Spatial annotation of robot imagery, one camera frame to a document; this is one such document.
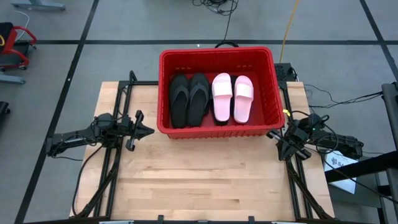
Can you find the black flip-flop sandal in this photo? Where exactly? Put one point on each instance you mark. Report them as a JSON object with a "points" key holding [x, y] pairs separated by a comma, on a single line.
{"points": [[179, 109], [198, 109]]}

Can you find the black crossbeam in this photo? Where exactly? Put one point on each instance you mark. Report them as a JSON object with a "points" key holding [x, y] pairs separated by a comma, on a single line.
{"points": [[367, 165]]}

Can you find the grey table foot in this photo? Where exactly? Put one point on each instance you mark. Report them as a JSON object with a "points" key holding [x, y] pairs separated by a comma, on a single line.
{"points": [[12, 79], [37, 4]]}

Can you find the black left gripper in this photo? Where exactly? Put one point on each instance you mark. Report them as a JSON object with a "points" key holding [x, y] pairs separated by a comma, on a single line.
{"points": [[129, 130]]}

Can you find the pink slide sandal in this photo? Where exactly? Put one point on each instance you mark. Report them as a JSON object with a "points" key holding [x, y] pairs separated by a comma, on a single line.
{"points": [[221, 105], [243, 109]]}

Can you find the red plastic bin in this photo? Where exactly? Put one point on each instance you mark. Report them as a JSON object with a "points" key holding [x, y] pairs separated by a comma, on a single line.
{"points": [[202, 60]]}

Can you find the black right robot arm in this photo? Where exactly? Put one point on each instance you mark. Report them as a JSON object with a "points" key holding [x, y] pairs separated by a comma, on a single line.
{"points": [[342, 146]]}

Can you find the black table edge clamp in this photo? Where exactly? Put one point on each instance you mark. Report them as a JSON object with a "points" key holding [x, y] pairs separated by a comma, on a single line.
{"points": [[160, 218], [251, 219]]}

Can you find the grey metal post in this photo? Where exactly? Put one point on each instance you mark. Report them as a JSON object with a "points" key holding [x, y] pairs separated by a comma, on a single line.
{"points": [[390, 102]]}

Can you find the black power strip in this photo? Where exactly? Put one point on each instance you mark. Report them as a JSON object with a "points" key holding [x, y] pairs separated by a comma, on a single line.
{"points": [[283, 73]]}

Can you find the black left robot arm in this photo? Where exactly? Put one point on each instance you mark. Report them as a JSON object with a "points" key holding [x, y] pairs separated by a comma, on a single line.
{"points": [[71, 141]]}

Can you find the yellow tape tag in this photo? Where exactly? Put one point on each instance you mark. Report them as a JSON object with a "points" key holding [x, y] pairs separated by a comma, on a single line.
{"points": [[286, 112]]}

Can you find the red wheeled cart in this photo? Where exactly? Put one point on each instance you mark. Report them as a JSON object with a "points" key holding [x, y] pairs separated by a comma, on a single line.
{"points": [[7, 42]]}

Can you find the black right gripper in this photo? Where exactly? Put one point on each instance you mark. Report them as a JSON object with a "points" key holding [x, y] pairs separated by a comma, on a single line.
{"points": [[297, 133]]}

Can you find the white paper sign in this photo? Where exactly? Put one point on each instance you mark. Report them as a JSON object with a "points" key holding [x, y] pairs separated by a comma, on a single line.
{"points": [[339, 158]]}

